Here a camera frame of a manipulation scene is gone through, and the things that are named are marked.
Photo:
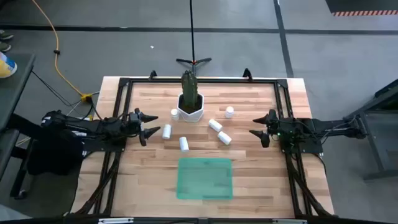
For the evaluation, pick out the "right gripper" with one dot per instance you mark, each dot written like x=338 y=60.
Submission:
x=281 y=130

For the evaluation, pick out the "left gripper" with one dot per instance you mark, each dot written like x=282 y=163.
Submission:
x=134 y=123

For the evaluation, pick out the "white pill bottle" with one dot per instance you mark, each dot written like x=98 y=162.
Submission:
x=174 y=114
x=229 y=112
x=183 y=144
x=215 y=125
x=167 y=131
x=224 y=137

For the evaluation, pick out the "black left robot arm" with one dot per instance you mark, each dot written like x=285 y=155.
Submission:
x=105 y=126

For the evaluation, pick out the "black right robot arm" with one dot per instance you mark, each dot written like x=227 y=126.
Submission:
x=329 y=126

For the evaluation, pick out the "green translucent plastic basket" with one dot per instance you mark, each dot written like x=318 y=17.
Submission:
x=205 y=179

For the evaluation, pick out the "white hexagonal plant pot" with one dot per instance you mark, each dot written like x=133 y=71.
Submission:
x=191 y=117

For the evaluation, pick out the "black table clamp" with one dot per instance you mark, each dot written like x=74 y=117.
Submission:
x=247 y=74
x=152 y=75

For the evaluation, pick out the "green cactus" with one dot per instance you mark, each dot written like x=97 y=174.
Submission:
x=189 y=88

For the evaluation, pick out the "black tripod stand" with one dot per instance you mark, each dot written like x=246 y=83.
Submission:
x=192 y=37

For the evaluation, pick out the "dark grey metal stand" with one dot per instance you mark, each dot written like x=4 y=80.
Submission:
x=377 y=124

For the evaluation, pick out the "dark grey side table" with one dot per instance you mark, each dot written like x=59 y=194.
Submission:
x=15 y=93

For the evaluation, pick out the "blue yellow white object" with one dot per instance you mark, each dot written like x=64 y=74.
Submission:
x=7 y=67

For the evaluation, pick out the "black mat with striped edge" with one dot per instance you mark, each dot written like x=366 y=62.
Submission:
x=363 y=6

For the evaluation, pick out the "person's shoe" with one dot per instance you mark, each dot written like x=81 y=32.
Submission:
x=4 y=46
x=5 y=35

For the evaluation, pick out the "black metal table frame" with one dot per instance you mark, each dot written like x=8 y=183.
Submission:
x=202 y=81

